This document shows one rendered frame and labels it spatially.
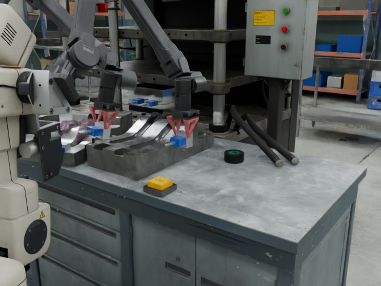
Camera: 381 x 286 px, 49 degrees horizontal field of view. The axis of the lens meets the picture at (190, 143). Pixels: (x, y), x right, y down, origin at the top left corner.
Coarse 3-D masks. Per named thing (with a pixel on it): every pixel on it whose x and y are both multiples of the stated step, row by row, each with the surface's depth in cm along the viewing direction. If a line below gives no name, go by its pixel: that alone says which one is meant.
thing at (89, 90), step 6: (42, 48) 707; (48, 48) 693; (54, 48) 679; (60, 48) 666; (30, 54) 753; (60, 54) 794; (30, 60) 756; (90, 78) 636; (90, 84) 638; (78, 90) 659; (84, 90) 652; (90, 90) 640; (96, 90) 650; (90, 96) 643
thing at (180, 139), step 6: (180, 132) 147; (192, 132) 148; (174, 138) 144; (180, 138) 144; (186, 138) 146; (192, 138) 149; (168, 144) 142; (174, 144) 145; (180, 144) 144; (186, 144) 147; (192, 144) 150
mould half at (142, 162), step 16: (160, 128) 171; (96, 144) 158; (112, 144) 158; (128, 144) 159; (160, 144) 161; (208, 144) 182; (96, 160) 158; (112, 160) 152; (128, 160) 147; (144, 160) 149; (160, 160) 156; (176, 160) 165; (128, 176) 149; (144, 176) 150
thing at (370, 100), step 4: (372, 96) 633; (376, 96) 631; (380, 96) 627; (368, 100) 642; (372, 100) 636; (376, 100) 632; (380, 100) 683; (368, 104) 641; (372, 104) 637; (376, 104) 634; (380, 104) 630; (368, 108) 643; (372, 108) 638; (376, 108) 635; (380, 108) 632
